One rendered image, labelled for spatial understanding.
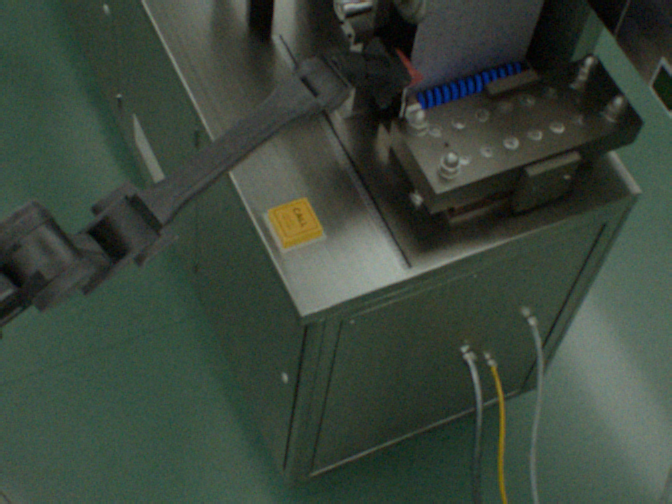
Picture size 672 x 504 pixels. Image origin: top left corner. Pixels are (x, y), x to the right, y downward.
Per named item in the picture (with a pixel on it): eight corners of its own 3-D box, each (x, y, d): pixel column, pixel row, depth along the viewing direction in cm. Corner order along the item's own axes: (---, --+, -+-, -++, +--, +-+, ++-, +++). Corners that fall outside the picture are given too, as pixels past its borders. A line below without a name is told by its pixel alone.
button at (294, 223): (267, 217, 213) (267, 209, 211) (305, 204, 215) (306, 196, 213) (284, 250, 210) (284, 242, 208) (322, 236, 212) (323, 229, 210)
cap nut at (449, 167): (433, 164, 206) (437, 148, 202) (453, 158, 207) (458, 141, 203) (443, 182, 204) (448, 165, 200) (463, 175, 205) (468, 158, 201)
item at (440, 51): (401, 100, 214) (418, 26, 199) (520, 62, 221) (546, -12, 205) (402, 102, 214) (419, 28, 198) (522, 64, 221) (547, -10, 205)
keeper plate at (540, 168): (509, 204, 218) (523, 167, 208) (559, 186, 221) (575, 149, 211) (516, 215, 216) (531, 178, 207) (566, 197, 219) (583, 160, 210)
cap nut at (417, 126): (401, 122, 209) (405, 105, 206) (421, 116, 211) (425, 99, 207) (411, 139, 208) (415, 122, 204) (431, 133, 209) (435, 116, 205)
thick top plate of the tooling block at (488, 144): (387, 141, 215) (392, 119, 210) (586, 76, 226) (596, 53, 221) (430, 214, 208) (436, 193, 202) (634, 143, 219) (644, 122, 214)
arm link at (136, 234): (93, 308, 180) (47, 253, 180) (167, 246, 180) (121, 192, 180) (34, 315, 135) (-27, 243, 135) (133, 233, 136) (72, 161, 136)
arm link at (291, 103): (143, 263, 174) (92, 203, 174) (136, 273, 179) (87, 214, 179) (359, 92, 191) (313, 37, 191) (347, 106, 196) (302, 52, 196)
